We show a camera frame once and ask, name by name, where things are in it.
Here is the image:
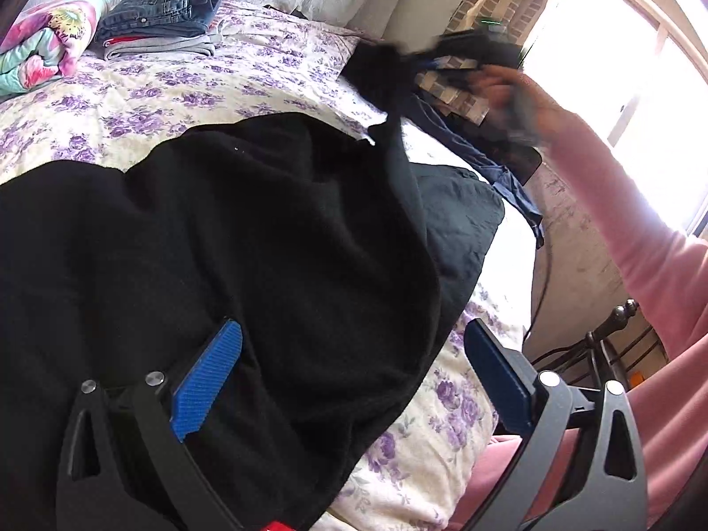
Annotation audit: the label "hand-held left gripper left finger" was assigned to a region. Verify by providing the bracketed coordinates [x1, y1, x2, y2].
[55, 318, 244, 531]

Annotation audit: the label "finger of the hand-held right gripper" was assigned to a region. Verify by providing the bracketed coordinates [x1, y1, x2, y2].
[412, 49, 479, 73]

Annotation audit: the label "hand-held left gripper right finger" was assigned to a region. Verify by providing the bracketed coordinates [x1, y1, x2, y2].
[459, 318, 648, 531]

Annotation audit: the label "black pants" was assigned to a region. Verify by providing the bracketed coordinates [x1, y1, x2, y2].
[0, 38, 443, 531]

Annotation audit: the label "person's right forearm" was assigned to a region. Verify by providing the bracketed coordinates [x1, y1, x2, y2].
[545, 85, 708, 393]

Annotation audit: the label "folded grey pants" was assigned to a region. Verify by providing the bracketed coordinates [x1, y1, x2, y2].
[102, 21, 223, 62]

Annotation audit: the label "person's right hand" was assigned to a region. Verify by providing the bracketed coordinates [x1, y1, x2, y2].
[469, 62, 555, 146]

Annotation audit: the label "checked cloth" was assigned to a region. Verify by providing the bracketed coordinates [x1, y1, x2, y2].
[415, 69, 490, 125]

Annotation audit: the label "navy blue cloth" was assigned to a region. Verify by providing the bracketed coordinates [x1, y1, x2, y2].
[409, 94, 546, 250]

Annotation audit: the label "bright window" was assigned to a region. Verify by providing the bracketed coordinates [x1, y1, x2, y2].
[520, 0, 708, 244]

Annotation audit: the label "person's pink clothed body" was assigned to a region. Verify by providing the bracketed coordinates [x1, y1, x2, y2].
[442, 381, 708, 531]

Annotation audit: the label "bed with purple floral sheet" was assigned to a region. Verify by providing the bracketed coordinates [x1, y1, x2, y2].
[0, 0, 540, 531]

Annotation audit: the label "folded blue jeans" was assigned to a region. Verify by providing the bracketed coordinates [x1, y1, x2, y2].
[94, 0, 229, 45]

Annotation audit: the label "folded colourful floral blanket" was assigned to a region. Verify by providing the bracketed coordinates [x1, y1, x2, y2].
[0, 0, 112, 97]

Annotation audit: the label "black cable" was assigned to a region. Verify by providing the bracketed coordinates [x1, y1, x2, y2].
[523, 243, 555, 344]

